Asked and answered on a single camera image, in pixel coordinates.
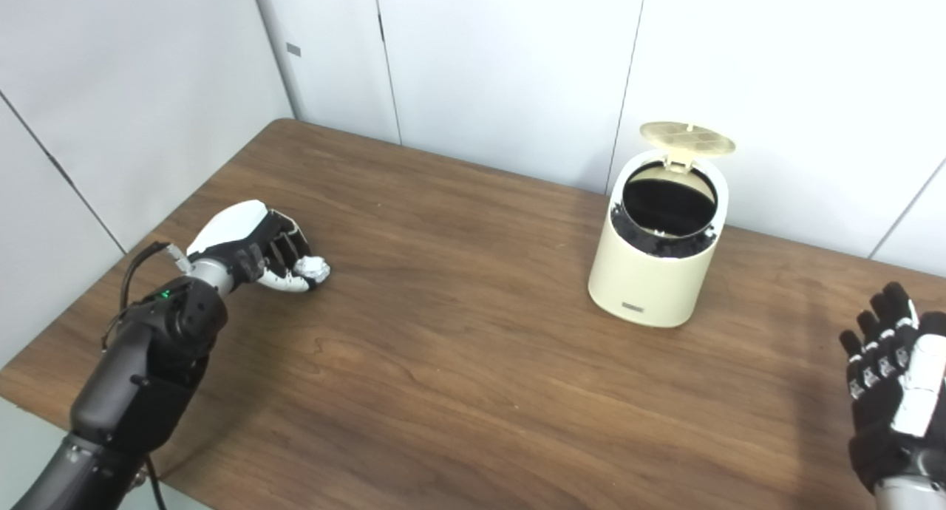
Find cream-colored bin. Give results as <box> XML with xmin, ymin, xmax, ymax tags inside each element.
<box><xmin>588</xmin><ymin>149</ymin><xmax>730</xmax><ymax>329</ymax></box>

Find black bin liner bag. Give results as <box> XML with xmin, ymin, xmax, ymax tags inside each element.
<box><xmin>610</xmin><ymin>163</ymin><xmax>719</xmax><ymax>259</ymax></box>

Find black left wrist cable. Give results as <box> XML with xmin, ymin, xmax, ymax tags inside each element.
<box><xmin>118</xmin><ymin>242</ymin><xmax>194</xmax><ymax>310</ymax></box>

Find cream round bin lid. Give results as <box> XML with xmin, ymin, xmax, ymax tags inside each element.
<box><xmin>639</xmin><ymin>121</ymin><xmax>738</xmax><ymax>172</ymax></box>

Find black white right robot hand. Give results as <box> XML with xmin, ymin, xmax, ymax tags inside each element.
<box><xmin>839</xmin><ymin>282</ymin><xmax>946</xmax><ymax>494</ymax></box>

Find white paper ball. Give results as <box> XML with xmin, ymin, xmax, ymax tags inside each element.
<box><xmin>293</xmin><ymin>256</ymin><xmax>331</xmax><ymax>283</ymax></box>

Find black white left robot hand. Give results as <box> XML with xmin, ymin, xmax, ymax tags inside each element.
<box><xmin>186</xmin><ymin>200</ymin><xmax>331</xmax><ymax>295</ymax></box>

